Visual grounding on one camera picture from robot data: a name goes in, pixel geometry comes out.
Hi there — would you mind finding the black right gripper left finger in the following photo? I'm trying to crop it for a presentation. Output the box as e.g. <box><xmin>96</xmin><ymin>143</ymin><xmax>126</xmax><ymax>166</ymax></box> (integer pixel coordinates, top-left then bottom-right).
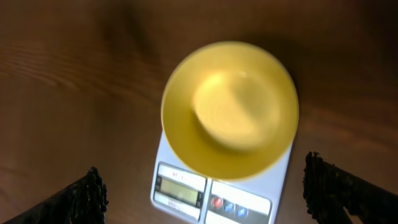
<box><xmin>4</xmin><ymin>167</ymin><xmax>109</xmax><ymax>224</ymax></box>

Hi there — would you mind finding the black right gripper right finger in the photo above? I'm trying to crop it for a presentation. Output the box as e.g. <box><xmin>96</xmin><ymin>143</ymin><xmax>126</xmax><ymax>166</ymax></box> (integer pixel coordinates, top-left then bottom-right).
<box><xmin>303</xmin><ymin>152</ymin><xmax>397</xmax><ymax>224</ymax></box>

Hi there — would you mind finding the white digital kitchen scale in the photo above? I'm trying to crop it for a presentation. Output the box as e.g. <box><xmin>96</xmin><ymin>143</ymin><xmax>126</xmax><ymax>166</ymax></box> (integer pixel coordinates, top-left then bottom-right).
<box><xmin>150</xmin><ymin>136</ymin><xmax>292</xmax><ymax>223</ymax></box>

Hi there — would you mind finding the yellow bowl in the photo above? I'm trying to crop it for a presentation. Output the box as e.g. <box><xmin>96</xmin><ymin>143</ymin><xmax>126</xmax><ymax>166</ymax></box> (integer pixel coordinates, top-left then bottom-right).
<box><xmin>161</xmin><ymin>41</ymin><xmax>299</xmax><ymax>181</ymax></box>

